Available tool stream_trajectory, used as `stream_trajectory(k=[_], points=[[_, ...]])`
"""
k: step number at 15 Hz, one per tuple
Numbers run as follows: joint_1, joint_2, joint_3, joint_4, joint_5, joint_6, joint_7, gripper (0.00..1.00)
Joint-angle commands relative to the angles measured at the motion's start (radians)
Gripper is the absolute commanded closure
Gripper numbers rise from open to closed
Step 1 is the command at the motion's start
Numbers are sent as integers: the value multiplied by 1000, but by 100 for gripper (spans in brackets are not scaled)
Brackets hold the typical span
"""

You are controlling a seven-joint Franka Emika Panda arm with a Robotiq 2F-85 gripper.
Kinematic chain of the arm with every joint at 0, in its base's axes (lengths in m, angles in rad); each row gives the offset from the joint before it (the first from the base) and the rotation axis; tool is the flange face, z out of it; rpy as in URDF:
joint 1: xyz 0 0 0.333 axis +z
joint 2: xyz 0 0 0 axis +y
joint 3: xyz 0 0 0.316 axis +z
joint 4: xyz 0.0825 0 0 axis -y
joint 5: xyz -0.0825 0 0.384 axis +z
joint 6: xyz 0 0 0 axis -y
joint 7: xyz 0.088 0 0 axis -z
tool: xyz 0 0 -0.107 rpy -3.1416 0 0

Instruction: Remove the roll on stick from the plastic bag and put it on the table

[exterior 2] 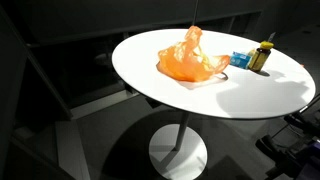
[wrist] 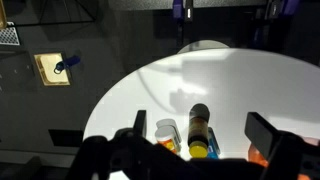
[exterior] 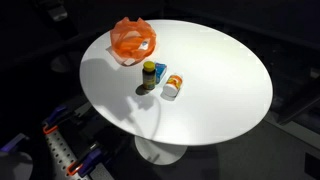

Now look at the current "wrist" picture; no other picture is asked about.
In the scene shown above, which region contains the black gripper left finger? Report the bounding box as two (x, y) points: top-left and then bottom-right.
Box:
(133, 110), (147, 137)

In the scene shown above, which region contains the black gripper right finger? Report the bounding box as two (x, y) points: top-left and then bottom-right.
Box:
(244, 112), (282, 160)

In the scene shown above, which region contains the orange plastic bag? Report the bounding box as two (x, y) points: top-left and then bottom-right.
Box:
(248, 137), (320, 180)

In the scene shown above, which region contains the orange pill bottle white cap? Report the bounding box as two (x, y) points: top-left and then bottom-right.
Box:
(155, 119), (181, 155)

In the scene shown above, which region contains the blue box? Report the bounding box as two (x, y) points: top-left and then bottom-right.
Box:
(208, 127), (220, 159)

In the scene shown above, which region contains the brown bottle yellow cap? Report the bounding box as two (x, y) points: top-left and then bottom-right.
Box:
(187, 103), (210, 158)

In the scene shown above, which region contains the blue plug on floor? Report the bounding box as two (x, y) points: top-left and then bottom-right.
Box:
(53, 55), (80, 74)

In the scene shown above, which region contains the white round table base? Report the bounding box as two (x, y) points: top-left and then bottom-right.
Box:
(178, 40), (228, 54)

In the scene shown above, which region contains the purple clamp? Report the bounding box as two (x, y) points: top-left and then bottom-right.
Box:
(172, 0), (183, 19)

